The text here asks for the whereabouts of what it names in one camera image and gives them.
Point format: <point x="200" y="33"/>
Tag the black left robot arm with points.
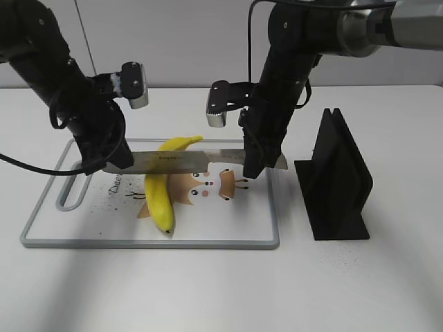
<point x="33" y="45"/>

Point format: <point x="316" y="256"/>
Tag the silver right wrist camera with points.
<point x="224" y="97"/>

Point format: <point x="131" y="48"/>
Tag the white-handled kitchen knife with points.
<point x="177" y="162"/>

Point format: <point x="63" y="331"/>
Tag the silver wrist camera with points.
<point x="224" y="97"/>
<point x="129" y="83"/>

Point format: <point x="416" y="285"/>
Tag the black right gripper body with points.
<point x="270" y="108"/>

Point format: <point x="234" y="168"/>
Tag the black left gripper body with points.
<point x="95" y="121"/>

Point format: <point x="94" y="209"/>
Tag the white deer cutting board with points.
<point x="218" y="209"/>

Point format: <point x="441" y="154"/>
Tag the black knife stand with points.
<point x="335" y="182"/>

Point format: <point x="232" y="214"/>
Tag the yellow plastic banana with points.
<point x="157" y="199"/>

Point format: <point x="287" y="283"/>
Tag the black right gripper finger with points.
<point x="257" y="159"/>

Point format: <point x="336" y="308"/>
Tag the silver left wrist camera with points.
<point x="129" y="83"/>

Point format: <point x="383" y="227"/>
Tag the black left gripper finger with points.
<point x="95" y="157"/>

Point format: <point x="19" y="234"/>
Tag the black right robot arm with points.
<point x="302" y="32"/>

